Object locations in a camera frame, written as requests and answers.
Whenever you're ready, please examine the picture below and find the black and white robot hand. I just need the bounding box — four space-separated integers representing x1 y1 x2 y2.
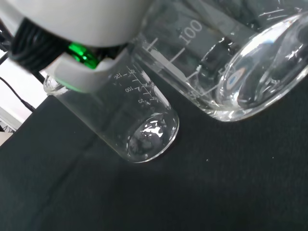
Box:
0 0 157 93

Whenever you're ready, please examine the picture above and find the narrow clear glass beaker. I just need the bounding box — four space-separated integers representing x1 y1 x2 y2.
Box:
43 49 180 164

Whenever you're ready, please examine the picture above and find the black bench cloth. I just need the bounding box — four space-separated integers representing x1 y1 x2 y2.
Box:
0 61 308 231

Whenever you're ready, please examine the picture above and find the thin black cable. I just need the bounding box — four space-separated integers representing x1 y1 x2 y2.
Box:
0 77 37 112

